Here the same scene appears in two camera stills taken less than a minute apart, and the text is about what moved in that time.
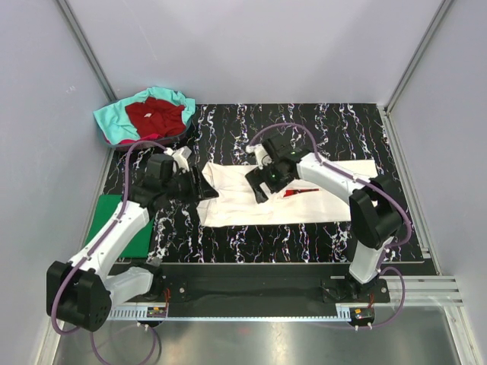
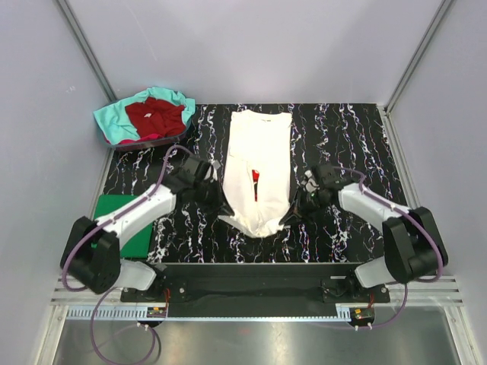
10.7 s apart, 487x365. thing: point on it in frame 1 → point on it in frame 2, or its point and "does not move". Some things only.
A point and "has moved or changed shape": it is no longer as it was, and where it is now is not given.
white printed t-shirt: x=237 y=203 has moved or changed shape
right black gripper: x=258 y=176 → x=291 y=216
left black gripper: x=199 y=191 → x=225 y=209
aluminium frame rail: x=421 y=291 does not move
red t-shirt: x=154 y=116 does not move
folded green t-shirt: x=106 y=207 does not move
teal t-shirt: x=115 y=123 does not move
